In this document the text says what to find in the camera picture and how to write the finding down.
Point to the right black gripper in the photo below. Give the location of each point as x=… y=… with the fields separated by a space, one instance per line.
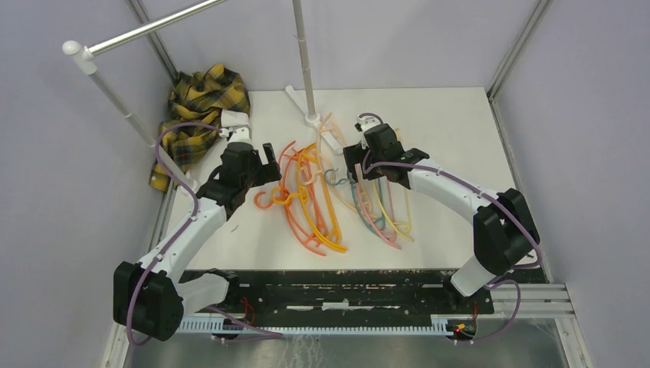
x=352 y=156

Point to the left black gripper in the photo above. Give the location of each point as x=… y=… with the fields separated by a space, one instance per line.
x=268 y=172

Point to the teal wire hanger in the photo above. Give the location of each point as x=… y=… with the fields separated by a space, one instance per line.
x=362 y=203

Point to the yellow plastic hanger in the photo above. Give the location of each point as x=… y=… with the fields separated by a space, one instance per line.
x=393 y=228

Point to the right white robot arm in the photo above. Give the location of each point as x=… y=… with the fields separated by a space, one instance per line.
x=504 y=232

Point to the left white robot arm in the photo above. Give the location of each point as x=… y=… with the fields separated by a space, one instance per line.
x=149 y=296

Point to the amber plastic hanger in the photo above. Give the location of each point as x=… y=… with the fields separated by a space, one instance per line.
x=333 y=240

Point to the cream plastic hanger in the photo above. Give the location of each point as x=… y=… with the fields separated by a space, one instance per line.
x=330 y=143

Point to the orange plastic hanger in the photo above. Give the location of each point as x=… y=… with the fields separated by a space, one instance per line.
x=303 y=216

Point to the yellow plaid cloth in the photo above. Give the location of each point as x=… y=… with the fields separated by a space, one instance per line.
x=200 y=97

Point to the white clothes rack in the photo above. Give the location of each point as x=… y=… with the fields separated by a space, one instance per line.
x=84 y=56

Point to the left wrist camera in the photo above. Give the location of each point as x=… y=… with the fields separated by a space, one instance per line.
x=239 y=134

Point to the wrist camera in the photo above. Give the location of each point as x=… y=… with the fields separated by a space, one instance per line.
x=364 y=123
x=239 y=134

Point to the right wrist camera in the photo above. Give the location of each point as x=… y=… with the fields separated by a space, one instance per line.
x=364 y=123

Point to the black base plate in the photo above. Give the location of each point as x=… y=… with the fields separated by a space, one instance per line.
x=345 y=298

